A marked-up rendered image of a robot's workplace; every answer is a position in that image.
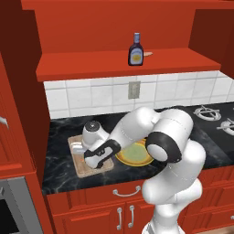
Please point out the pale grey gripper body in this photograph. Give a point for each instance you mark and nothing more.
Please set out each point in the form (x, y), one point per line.
(78, 149)

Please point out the red drawer cabinet under hob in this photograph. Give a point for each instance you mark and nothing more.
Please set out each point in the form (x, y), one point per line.
(216, 195)

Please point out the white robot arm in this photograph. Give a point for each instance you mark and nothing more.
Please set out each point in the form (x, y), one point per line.
(170, 182)

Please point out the tall red cabinet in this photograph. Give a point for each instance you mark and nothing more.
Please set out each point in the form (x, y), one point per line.
(21, 91)

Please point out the silver drawer knob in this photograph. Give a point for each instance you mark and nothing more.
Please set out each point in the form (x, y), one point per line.
(232, 217)

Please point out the small tan flat object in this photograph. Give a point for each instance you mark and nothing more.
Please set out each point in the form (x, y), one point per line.
(148, 54)

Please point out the black hob with burners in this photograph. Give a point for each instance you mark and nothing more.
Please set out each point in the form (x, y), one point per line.
(210, 134)

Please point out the yellow plate green centre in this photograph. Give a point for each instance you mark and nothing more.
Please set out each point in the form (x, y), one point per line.
(134, 157)

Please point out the red open wall cabinet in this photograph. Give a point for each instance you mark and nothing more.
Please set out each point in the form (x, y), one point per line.
(91, 33)

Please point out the wooden cutting board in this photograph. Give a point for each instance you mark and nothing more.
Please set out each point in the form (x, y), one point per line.
(77, 166)

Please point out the grey oven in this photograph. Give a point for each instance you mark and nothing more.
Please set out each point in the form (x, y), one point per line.
(18, 207)

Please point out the red drawer front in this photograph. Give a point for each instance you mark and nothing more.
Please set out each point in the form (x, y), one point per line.
(85, 198)

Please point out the dark condiment bottle yellow label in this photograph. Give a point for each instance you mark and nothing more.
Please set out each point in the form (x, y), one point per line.
(136, 55)

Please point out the red cupboard door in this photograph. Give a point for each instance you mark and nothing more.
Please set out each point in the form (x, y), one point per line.
(141, 218)
(88, 221)

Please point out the grey wall outlet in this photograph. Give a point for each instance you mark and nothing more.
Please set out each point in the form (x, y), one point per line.
(134, 90)

